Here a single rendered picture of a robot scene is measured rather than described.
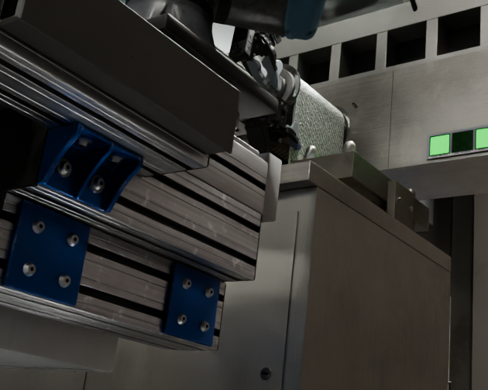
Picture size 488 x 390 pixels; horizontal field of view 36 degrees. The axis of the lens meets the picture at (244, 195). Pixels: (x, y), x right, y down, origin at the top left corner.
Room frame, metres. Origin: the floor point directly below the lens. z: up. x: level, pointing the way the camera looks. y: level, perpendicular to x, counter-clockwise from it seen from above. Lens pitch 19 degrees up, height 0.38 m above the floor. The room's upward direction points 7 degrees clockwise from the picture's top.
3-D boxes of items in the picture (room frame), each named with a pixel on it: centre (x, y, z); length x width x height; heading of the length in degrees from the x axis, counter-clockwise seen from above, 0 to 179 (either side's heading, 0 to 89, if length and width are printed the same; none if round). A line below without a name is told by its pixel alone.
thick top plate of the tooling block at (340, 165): (1.70, -0.29, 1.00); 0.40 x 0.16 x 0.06; 141
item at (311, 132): (1.75, -0.17, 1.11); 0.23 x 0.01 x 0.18; 141
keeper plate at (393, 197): (1.66, -0.37, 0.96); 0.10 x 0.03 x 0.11; 141
